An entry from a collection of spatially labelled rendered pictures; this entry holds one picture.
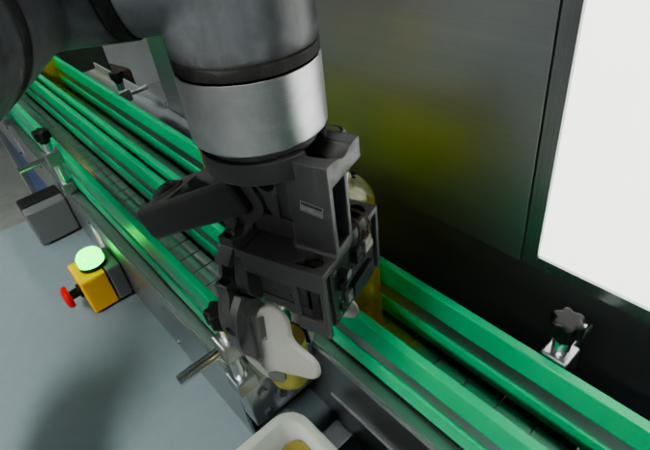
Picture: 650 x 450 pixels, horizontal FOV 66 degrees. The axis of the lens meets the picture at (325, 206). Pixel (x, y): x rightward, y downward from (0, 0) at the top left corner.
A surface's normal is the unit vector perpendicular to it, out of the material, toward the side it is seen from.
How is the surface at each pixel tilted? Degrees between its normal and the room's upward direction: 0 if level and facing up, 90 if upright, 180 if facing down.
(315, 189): 90
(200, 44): 90
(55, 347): 0
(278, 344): 84
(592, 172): 90
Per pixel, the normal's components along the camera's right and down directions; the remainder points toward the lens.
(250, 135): -0.01, 0.59
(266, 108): 0.29, 0.54
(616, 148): -0.74, 0.47
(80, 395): -0.11, -0.80
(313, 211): -0.49, 0.56
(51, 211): 0.66, 0.38
